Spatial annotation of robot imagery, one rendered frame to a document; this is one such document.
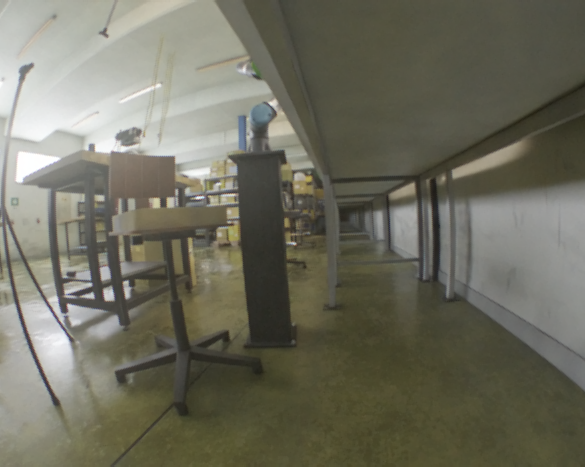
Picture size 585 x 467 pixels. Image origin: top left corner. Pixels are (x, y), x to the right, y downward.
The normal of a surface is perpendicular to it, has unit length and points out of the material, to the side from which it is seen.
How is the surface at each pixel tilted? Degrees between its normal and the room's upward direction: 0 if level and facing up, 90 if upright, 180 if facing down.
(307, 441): 0
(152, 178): 90
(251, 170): 90
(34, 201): 90
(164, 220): 90
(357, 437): 0
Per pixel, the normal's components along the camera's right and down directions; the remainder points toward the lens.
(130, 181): 0.86, -0.03
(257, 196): -0.03, 0.06
